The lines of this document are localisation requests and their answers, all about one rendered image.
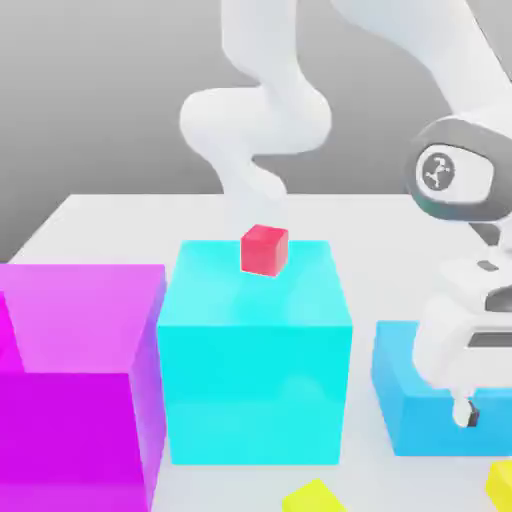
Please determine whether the large blue box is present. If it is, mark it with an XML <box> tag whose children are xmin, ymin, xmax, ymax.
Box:
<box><xmin>370</xmin><ymin>319</ymin><xmax>512</xmax><ymax>458</ymax></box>

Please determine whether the large cyan box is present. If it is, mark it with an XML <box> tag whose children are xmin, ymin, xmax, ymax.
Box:
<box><xmin>156</xmin><ymin>238</ymin><xmax>354</xmax><ymax>466</ymax></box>

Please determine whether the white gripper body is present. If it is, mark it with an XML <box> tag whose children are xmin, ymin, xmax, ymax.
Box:
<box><xmin>411</xmin><ymin>315</ymin><xmax>512</xmax><ymax>392</ymax></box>

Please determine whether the small yellow cube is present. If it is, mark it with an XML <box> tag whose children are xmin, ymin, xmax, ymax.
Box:
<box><xmin>484</xmin><ymin>459</ymin><xmax>512</xmax><ymax>512</ymax></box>
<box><xmin>281</xmin><ymin>478</ymin><xmax>348</xmax><ymax>512</ymax></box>

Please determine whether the large magenta box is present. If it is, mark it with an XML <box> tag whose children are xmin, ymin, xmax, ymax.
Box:
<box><xmin>0</xmin><ymin>262</ymin><xmax>168</xmax><ymax>512</ymax></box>

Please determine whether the small red cube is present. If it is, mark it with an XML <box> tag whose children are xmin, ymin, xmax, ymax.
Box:
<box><xmin>240</xmin><ymin>223</ymin><xmax>290</xmax><ymax>278</ymax></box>

